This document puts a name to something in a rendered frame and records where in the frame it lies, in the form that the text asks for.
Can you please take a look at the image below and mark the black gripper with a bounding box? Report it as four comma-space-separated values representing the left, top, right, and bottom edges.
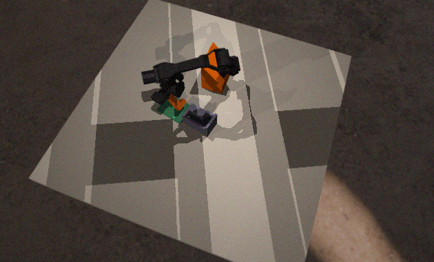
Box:
151, 73, 184, 105

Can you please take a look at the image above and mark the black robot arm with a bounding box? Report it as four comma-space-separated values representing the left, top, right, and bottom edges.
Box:
141, 48, 240, 98

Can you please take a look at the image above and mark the orange l-shaped part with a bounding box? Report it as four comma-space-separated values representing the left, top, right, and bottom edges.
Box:
168, 94, 187, 110

